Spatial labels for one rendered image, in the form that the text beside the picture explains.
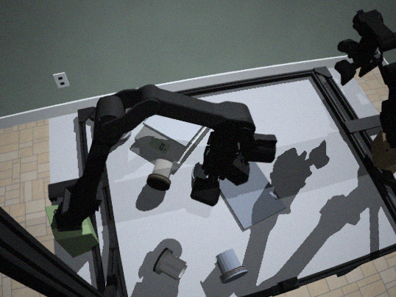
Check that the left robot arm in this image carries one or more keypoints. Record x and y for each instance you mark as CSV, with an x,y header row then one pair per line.
x,y
234,131

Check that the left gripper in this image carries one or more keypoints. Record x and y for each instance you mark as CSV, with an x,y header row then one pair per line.
x,y
207,190

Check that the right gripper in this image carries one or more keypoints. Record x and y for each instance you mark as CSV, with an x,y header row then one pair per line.
x,y
361,59

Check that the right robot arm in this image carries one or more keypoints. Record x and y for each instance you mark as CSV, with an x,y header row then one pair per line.
x,y
371,28

